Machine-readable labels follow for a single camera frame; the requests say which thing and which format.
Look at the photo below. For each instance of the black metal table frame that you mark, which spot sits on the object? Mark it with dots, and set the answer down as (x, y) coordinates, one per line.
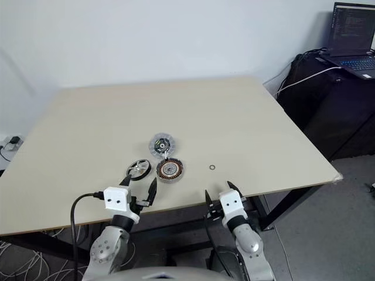
(181, 225)

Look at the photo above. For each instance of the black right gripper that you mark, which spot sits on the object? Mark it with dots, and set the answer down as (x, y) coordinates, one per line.
(215, 212)

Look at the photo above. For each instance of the small grey black device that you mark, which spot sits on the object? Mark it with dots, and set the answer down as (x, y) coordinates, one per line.
(372, 187)

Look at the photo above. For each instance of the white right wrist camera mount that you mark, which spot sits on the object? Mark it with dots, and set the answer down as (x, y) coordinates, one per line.
(231, 205)

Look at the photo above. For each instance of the black open laptop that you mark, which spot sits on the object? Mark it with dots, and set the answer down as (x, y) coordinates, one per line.
(351, 44)

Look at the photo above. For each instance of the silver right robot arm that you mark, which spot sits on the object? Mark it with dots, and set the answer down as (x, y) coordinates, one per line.
(249, 243)

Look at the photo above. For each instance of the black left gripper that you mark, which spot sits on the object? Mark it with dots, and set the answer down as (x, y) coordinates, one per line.
(134, 203)

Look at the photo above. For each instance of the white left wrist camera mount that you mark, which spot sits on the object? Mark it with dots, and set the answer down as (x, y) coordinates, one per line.
(117, 199)

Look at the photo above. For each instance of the grey robot torso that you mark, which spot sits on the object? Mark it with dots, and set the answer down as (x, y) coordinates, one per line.
(170, 273)

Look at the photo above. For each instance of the white power strip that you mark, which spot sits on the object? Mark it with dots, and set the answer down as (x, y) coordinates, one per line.
(6, 146)

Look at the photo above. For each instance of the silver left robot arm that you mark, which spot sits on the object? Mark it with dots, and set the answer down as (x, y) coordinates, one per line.
(102, 251)

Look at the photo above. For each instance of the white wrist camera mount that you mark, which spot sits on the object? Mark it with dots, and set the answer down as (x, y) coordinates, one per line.
(117, 199)
(231, 205)

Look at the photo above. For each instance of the black cabinet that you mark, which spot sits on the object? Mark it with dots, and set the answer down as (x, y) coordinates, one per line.
(328, 111)

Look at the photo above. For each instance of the grey round cap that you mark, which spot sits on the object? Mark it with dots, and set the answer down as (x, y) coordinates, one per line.
(163, 145)

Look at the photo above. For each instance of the copper wound motor stator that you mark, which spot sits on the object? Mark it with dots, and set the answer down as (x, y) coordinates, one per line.
(170, 171)

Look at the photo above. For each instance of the black plug adapter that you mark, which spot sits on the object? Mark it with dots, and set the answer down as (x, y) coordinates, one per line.
(14, 141)

